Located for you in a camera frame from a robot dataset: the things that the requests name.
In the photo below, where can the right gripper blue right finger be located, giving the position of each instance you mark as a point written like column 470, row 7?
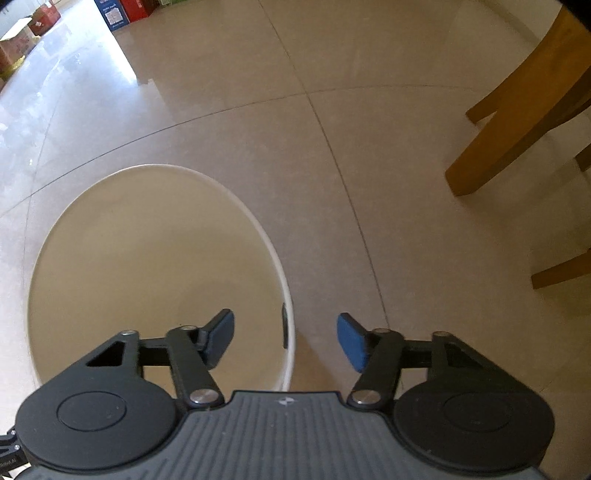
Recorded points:
column 380, row 356

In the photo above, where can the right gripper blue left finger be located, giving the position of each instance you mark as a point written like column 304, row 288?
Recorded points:
column 190, row 352

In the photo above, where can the white plastic trash bin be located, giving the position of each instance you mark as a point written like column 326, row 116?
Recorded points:
column 154, row 247

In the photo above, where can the wooden chair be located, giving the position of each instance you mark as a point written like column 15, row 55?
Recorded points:
column 548, row 89

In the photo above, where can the red carton box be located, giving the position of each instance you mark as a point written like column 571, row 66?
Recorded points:
column 139, row 9

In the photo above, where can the blue carton box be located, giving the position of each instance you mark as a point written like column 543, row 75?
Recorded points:
column 112, row 13

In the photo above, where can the cardboard box with red print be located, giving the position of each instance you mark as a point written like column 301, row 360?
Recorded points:
column 44, row 18

